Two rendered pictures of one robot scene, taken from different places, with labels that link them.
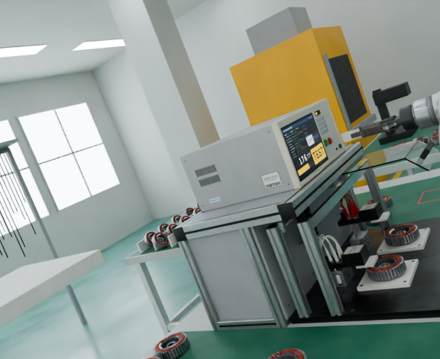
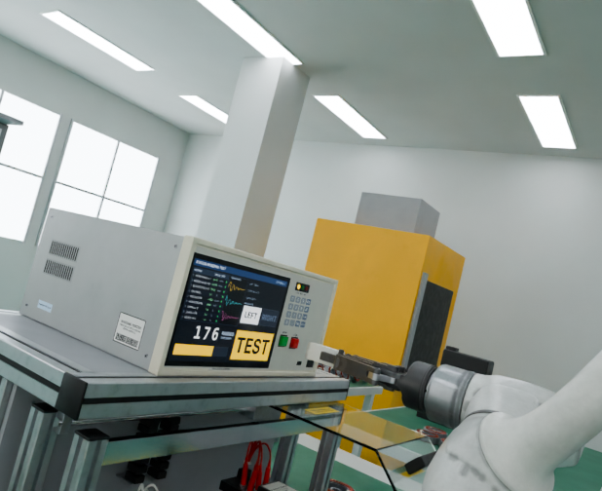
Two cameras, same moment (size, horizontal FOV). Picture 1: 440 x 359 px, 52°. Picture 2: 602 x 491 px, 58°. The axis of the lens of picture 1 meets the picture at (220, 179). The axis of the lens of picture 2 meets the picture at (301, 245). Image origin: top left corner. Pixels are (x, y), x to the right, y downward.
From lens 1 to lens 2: 0.61 m
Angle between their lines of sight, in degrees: 11
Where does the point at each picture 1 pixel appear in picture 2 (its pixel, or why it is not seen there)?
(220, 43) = (333, 193)
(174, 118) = (220, 228)
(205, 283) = not seen: outside the picture
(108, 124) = (165, 196)
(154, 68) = (238, 163)
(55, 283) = not seen: outside the picture
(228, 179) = (81, 285)
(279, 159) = (160, 302)
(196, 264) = not seen: outside the picture
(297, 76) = (382, 276)
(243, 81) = (321, 242)
